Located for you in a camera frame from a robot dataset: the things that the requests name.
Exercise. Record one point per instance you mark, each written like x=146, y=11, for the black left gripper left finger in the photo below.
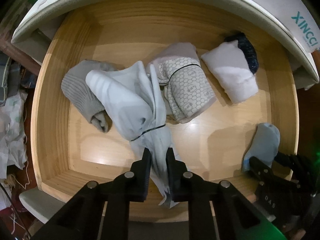
x=133, y=185

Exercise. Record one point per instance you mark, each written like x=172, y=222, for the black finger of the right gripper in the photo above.
x=259, y=170

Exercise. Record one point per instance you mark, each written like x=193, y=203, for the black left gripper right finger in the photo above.
x=184, y=186

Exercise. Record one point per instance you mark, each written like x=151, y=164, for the light blue underwear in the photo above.
x=264, y=145

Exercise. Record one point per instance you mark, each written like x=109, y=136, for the white pale-blue garment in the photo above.
x=132, y=99

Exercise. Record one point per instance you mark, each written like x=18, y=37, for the wooden drawer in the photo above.
x=68, y=152

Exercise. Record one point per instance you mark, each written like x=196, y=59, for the honeycomb patterned folded underwear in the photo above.
x=185, y=88

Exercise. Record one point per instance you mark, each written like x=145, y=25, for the white folded underwear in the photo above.
x=229, y=66

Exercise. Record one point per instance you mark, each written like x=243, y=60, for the dark navy folded underwear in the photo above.
x=247, y=48

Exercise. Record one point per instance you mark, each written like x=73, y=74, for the grey ribbed folded underwear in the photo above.
x=76, y=90

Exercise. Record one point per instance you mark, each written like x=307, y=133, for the white green-printed crumpled sheet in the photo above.
x=13, y=148

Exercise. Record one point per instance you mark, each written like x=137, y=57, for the white storage box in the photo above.
x=295, y=16

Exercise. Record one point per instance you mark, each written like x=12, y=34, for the plaid grey folded cloth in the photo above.
x=10, y=77

